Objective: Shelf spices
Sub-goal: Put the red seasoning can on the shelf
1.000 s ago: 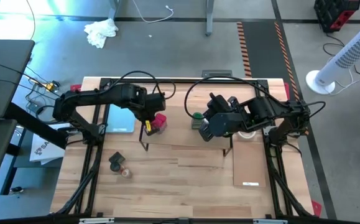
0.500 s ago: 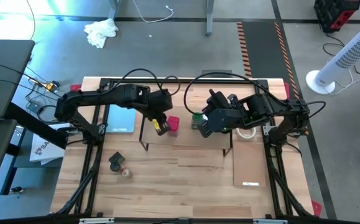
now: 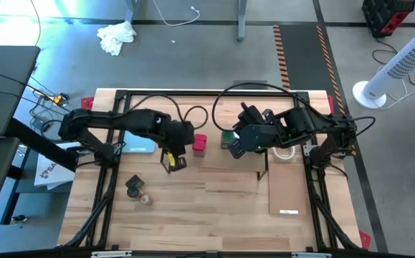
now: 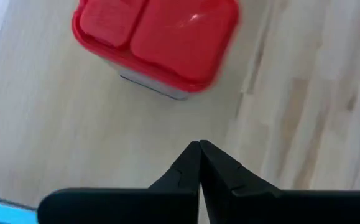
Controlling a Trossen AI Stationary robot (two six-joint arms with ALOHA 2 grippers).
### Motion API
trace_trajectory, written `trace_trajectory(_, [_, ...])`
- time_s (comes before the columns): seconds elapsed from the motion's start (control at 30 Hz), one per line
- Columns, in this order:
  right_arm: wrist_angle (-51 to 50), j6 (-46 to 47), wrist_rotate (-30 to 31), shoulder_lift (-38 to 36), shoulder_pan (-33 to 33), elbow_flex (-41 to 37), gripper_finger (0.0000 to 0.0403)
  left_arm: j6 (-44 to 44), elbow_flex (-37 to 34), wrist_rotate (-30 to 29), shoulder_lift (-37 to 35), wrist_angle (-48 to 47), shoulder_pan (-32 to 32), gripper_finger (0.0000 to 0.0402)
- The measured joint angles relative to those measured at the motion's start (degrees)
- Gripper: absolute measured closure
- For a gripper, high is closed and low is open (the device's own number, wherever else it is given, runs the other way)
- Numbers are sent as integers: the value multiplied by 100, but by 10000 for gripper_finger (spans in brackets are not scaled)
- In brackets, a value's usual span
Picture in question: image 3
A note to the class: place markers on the light blue board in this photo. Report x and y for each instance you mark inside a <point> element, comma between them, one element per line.
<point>139,145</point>

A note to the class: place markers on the cork-lidded saffron glass jar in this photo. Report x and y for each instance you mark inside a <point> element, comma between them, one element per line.
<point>145,199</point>

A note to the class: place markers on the red corner bracket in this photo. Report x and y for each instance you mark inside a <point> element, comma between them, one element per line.
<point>86,102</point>
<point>365,239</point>
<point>331,104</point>

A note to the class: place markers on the yellow connector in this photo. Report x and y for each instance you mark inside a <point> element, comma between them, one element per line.
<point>61,98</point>

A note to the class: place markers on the silver metal bracket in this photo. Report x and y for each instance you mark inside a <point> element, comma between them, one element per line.
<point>112,254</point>
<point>311,255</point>

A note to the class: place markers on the red-lidded patterned spice tin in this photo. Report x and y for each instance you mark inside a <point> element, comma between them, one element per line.
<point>200,143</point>

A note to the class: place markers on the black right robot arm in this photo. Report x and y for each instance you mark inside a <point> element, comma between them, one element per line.
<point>314,123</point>

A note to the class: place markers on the dark mat with orange stripes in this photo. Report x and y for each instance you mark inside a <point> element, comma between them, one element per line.
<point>300,53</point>

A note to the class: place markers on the wooden shelf black metal frame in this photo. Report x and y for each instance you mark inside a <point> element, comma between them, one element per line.
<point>210,161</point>

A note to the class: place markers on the white tower fan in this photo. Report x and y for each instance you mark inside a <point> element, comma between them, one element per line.
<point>397,68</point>

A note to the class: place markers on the brown cardboard sheet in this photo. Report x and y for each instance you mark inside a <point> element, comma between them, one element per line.
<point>287,190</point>

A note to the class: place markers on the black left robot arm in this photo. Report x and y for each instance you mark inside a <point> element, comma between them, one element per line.
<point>114,123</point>

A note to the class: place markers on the white crumpled cloth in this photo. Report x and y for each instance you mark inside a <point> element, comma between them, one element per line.
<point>115,36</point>

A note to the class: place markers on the dark green spice tin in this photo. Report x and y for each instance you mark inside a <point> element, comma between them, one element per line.
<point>135,181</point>

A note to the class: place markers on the small black device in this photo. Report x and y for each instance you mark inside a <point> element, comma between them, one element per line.
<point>20,218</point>

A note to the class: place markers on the green-lidded oregano jar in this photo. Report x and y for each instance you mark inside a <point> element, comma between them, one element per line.
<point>225,138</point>

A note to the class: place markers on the grey floor outlet box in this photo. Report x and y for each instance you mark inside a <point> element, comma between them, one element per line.
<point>250,86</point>

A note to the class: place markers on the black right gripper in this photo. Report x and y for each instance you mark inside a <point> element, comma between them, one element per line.
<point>259,138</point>

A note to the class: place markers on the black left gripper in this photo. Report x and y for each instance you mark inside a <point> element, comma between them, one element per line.
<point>176,138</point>

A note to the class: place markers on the black and red crate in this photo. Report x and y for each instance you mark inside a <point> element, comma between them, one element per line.
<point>382,14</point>

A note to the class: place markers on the grey metal desk leg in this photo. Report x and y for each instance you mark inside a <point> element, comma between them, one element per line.
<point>132,9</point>
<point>242,21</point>

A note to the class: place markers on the masking tape roll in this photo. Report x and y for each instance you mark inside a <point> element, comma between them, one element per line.
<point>282,156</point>

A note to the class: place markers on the printed white paper sheet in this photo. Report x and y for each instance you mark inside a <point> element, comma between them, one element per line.
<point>51,175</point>

